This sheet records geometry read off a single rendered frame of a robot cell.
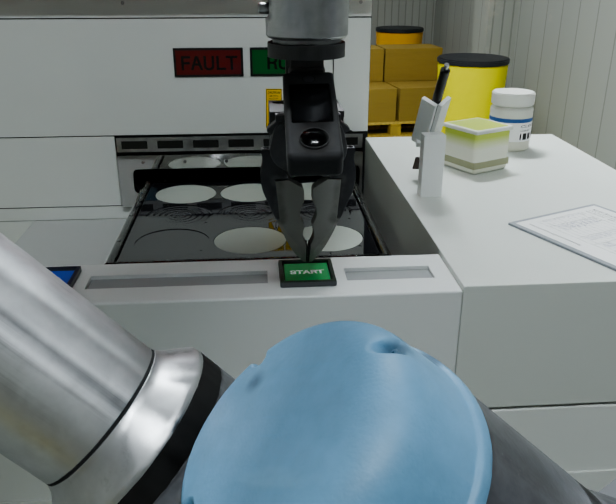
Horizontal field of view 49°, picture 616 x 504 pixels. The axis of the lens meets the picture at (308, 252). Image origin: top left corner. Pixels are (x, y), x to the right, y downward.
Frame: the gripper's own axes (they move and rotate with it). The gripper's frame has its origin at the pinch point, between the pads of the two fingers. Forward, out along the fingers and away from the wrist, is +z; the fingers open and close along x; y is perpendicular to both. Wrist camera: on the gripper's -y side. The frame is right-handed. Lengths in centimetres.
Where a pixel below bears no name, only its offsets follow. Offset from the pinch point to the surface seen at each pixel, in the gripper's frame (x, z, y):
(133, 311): 16.9, 3.9, -4.1
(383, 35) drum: -113, 33, 580
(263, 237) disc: 4.3, 8.9, 26.8
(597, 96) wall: -182, 40, 301
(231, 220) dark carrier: 9.0, 9.0, 34.3
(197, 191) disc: 15, 9, 49
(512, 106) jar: -37, -5, 46
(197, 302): 10.8, 3.1, -4.1
